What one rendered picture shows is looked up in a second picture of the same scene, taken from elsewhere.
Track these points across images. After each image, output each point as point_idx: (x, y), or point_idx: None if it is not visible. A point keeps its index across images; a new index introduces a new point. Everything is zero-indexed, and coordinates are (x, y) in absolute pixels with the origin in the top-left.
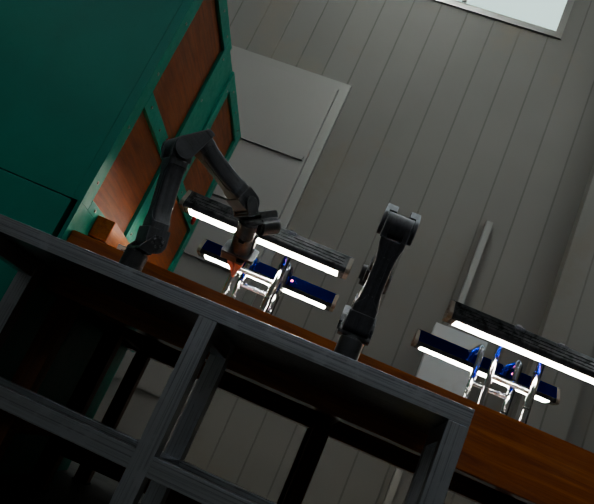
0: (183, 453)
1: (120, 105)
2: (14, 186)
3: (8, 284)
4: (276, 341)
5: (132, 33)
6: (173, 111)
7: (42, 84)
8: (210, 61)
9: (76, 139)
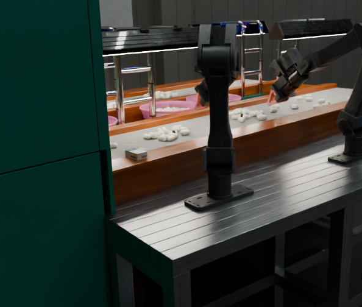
0: (283, 264)
1: (85, 15)
2: (38, 180)
3: (96, 264)
4: None
5: None
6: None
7: None
8: None
9: (65, 86)
